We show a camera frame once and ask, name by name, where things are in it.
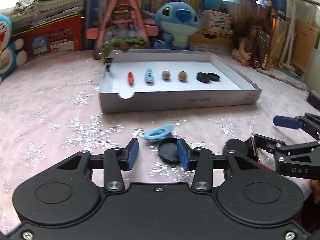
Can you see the blue alien plush toy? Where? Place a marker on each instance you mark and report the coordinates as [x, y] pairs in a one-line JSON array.
[[177, 17]]

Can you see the row of upright thin books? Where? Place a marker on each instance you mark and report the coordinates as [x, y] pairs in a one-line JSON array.
[[277, 35]]

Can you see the red plastic capsule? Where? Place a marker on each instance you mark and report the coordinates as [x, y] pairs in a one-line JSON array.
[[132, 78], [129, 78]]

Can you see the pale blue books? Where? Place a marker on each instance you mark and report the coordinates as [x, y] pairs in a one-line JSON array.
[[240, 3]]

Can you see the printed cardboard carton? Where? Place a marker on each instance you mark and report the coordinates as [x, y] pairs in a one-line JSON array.
[[217, 21]]

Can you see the pink snowflake tablecloth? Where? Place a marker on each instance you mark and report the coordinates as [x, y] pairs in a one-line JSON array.
[[50, 105]]

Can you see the wooden drawer box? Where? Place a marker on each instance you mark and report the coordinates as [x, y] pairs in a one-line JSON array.
[[212, 37]]

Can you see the white pipe stand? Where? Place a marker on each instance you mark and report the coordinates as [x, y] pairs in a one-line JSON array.
[[291, 30]]

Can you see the brown-haired doll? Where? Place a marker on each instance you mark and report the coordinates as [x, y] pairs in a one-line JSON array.
[[243, 37]]

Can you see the small black box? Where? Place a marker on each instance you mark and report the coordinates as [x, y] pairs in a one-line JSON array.
[[313, 100]]

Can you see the blue plastic clip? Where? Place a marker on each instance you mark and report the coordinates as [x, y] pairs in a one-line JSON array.
[[149, 76], [156, 133]]

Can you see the blue ball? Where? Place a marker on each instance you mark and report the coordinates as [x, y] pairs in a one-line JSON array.
[[213, 2]]

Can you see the tall blue books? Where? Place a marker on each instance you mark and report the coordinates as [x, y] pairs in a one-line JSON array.
[[96, 10]]

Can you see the brown cardboard sheet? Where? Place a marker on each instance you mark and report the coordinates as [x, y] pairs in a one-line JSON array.
[[307, 45]]

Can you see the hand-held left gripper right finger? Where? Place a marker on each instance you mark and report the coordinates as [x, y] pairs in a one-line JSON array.
[[183, 155]]

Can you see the pink triangular block display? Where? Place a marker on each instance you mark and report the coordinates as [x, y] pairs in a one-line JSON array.
[[122, 17]]

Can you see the red plastic crate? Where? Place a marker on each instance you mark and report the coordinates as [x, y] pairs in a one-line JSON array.
[[55, 37]]

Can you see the stack of worn books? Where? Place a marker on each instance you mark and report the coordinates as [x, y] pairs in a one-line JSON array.
[[57, 2]]

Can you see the light brown nut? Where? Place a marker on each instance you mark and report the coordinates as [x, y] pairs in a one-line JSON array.
[[165, 75]]

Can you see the small black binder clip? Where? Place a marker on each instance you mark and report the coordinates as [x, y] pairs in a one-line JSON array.
[[108, 61]]

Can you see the white cardboard box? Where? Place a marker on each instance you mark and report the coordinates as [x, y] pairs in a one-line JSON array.
[[175, 91]]

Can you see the blue cat plush toy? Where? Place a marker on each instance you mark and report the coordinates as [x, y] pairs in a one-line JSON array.
[[7, 50]]

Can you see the dark brown nut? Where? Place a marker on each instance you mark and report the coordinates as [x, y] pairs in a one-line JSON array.
[[182, 76]]

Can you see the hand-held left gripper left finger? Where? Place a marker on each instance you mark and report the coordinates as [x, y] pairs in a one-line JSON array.
[[132, 153]]

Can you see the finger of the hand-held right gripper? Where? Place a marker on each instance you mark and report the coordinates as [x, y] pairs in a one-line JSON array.
[[265, 143], [285, 122]]

